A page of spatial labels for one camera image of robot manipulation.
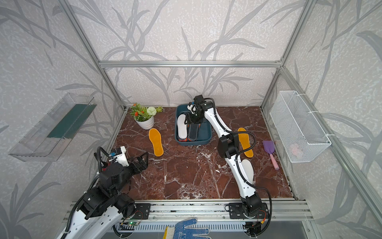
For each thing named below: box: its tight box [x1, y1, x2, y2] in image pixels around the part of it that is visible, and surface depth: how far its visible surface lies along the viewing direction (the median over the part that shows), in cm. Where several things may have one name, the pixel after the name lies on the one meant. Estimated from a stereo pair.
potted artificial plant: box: [129, 103, 164, 130], surface depth 101 cm
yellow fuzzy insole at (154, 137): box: [148, 128, 164, 157], surface depth 103 cm
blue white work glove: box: [162, 217, 212, 239], surface depth 69 cm
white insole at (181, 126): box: [177, 114, 188, 140], surface depth 102 cm
